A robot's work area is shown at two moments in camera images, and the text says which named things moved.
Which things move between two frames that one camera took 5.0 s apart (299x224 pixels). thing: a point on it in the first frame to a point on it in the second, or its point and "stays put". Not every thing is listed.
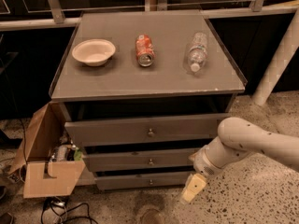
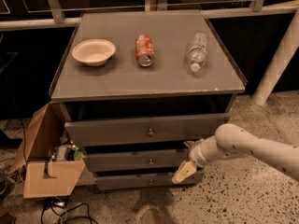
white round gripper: [204, 164] to [195, 153]
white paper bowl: [94, 52] stays put
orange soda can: [145, 51] stays put
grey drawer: [139, 160] stays put
